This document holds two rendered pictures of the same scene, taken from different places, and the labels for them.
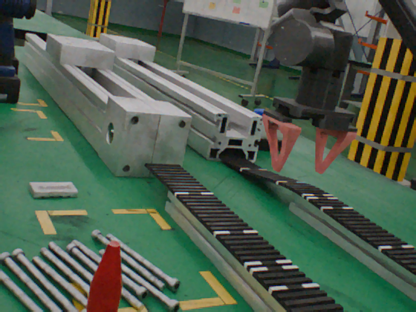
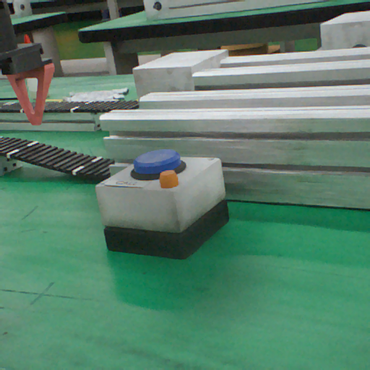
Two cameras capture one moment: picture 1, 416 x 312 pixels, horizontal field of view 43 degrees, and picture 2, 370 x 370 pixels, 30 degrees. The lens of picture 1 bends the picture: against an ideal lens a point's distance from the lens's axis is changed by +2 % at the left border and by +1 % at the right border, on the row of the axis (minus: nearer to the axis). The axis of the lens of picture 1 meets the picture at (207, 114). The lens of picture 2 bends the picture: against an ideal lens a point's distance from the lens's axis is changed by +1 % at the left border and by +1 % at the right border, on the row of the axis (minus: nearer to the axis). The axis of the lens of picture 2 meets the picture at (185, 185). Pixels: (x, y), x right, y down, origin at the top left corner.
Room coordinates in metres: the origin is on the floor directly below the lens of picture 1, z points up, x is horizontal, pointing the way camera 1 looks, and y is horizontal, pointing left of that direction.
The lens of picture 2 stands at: (1.54, -0.34, 1.01)
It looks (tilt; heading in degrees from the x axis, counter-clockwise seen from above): 19 degrees down; 153
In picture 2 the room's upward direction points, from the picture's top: 9 degrees counter-clockwise
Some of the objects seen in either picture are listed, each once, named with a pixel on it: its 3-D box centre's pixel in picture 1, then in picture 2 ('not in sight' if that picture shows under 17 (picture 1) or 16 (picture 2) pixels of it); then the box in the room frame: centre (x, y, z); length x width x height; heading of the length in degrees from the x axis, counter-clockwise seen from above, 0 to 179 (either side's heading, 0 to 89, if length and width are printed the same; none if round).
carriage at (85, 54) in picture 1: (78, 57); not in sight; (1.13, 0.30, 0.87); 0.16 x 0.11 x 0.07; 29
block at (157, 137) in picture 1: (151, 137); (181, 96); (0.75, 0.08, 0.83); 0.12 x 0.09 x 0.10; 119
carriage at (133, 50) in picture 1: (125, 52); not in sight; (1.45, 0.26, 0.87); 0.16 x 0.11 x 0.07; 29
